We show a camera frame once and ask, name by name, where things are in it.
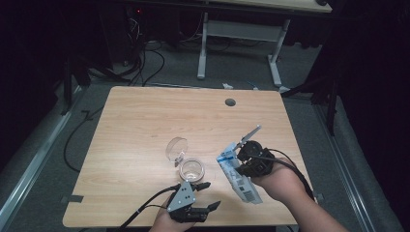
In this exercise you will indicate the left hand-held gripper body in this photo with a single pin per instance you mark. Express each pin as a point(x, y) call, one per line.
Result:
point(183, 199)

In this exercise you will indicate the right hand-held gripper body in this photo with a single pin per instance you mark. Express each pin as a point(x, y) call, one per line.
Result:
point(261, 161)

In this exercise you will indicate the white and blue bag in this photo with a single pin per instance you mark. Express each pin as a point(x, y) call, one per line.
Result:
point(240, 187)

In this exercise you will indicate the glass jar with beige lid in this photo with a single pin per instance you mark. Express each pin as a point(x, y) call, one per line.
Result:
point(191, 170)

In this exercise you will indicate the person's left hand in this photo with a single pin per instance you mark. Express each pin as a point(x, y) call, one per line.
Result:
point(166, 224)

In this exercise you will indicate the person's right hand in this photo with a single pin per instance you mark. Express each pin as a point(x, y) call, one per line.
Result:
point(285, 185)

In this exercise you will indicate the grey tape strip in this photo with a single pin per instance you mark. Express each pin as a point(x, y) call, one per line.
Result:
point(72, 199)
point(319, 197)

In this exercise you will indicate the blue and white scrap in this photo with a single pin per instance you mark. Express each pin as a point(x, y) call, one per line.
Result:
point(253, 85)

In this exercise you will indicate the black metal stand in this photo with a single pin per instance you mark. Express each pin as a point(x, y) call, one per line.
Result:
point(67, 90)
point(331, 109)

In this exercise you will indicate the black curtain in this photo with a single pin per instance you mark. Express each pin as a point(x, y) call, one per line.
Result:
point(377, 80)
point(25, 64)

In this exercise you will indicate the metal floor rail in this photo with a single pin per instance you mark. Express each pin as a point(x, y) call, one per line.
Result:
point(348, 180)
point(32, 167)

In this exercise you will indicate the white desk frame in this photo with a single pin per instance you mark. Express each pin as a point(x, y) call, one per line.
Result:
point(241, 30)

